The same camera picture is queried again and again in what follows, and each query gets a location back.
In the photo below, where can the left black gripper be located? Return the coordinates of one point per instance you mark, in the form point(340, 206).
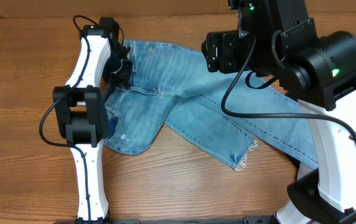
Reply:
point(122, 78)

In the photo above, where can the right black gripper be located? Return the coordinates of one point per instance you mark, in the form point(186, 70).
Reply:
point(216, 52)

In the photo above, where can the light blue denim jeans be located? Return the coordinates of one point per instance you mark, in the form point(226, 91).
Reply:
point(171, 85)

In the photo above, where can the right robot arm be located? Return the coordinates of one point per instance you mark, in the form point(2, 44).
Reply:
point(277, 39)

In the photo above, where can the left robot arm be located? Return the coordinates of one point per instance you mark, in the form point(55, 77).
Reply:
point(81, 113)

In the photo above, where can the black garment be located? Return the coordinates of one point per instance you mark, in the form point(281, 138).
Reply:
point(294, 161)

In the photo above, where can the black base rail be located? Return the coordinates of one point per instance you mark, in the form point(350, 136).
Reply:
point(245, 220)

